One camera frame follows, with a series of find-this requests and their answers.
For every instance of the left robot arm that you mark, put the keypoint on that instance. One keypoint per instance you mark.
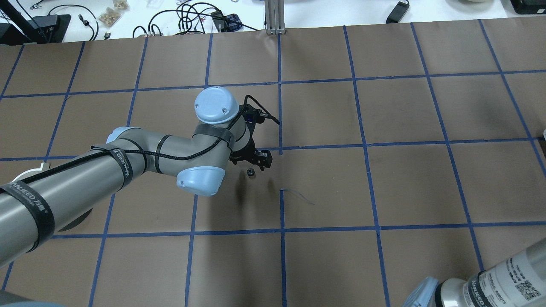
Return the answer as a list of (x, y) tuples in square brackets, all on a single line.
[(40, 202)]

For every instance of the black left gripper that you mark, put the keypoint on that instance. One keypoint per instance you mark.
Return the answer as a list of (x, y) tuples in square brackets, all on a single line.
[(245, 152)]

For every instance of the black camera stand base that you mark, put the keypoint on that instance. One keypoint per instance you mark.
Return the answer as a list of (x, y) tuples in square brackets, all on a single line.
[(53, 26)]

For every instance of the black power adapter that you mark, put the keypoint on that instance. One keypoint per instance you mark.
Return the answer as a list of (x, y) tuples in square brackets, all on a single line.
[(398, 12)]

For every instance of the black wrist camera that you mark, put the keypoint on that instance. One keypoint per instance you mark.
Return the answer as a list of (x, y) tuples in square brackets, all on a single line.
[(257, 115)]

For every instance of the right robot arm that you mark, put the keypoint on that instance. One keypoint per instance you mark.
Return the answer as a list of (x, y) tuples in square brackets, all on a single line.
[(519, 281)]

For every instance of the aluminium frame post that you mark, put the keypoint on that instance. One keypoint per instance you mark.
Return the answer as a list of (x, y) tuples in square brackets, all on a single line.
[(274, 17)]

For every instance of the bag of wooden pieces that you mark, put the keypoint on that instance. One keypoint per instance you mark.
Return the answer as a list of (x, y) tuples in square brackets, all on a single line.
[(112, 14)]

